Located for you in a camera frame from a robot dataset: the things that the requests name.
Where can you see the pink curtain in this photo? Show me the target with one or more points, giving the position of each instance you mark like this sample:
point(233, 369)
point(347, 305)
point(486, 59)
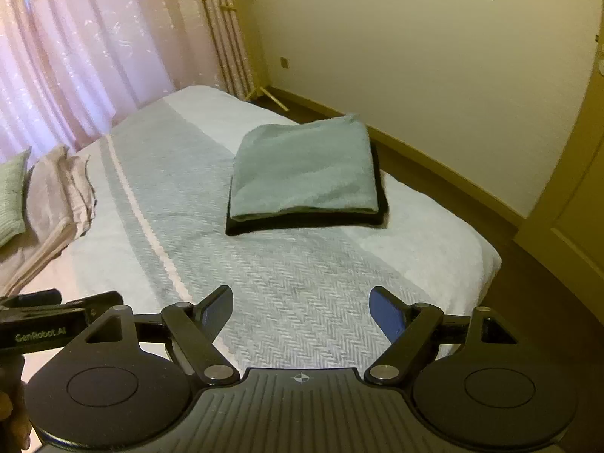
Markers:
point(94, 47)

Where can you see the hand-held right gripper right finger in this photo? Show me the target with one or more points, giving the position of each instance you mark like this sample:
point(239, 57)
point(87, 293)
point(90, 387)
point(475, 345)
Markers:
point(383, 310)

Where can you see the person's left hand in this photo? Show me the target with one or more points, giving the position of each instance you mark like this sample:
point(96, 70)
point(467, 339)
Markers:
point(12, 415)

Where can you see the beige folded blanket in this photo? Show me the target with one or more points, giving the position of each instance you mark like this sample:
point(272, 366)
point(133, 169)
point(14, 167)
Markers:
point(56, 198)

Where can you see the green pillow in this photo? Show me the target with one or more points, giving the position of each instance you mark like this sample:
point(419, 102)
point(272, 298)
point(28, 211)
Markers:
point(12, 198)

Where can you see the grey striped pink bedspread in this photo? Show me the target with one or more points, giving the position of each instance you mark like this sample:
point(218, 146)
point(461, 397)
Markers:
point(283, 283)

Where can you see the wooden stick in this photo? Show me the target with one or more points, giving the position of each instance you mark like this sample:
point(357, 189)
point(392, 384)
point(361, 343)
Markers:
point(276, 99)

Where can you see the black garment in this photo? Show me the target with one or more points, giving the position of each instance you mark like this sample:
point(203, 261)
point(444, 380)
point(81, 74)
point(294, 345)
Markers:
point(302, 226)

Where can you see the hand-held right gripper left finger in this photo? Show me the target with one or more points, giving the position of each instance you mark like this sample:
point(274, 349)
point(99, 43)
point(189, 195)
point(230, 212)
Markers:
point(218, 311)

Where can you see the yellow door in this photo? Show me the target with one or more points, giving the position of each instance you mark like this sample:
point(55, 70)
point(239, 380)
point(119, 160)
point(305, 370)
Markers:
point(571, 188)

